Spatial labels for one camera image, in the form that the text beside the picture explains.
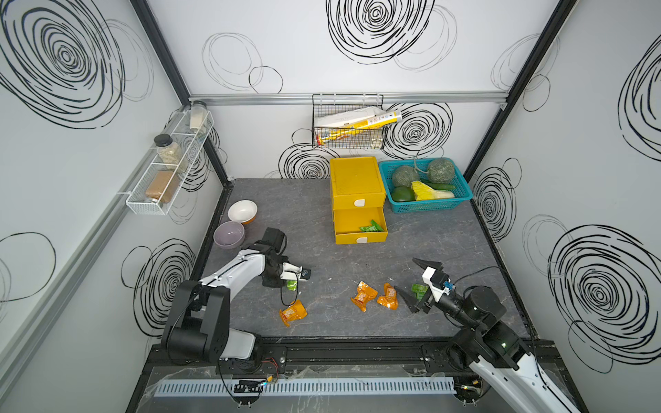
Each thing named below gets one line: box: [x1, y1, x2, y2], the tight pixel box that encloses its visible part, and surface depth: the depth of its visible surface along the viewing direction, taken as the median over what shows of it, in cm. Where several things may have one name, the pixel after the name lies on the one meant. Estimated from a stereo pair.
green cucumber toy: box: [420, 178, 457, 191], surface depth 110 cm
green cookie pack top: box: [359, 219, 384, 233], surface depth 95 cm
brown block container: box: [145, 170, 180, 204], surface depth 68 cm
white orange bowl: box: [227, 199, 259, 225], surface depth 107 cm
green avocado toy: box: [391, 185, 417, 203], surface depth 107 cm
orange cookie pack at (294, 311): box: [278, 299, 309, 327], surface depth 83 cm
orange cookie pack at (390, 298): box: [376, 282, 399, 311], surface depth 86 cm
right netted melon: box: [427, 158, 456, 185], surface depth 111 cm
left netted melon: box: [392, 166, 420, 188], surface depth 111 cm
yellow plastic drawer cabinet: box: [330, 156, 372, 246], surface depth 91 cm
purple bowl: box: [213, 221, 246, 251], surface depth 99 cm
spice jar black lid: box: [154, 133, 185, 172], surface depth 72 cm
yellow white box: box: [314, 106, 403, 146], surface depth 88 cm
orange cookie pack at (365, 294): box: [351, 280, 379, 313], surface depth 86 cm
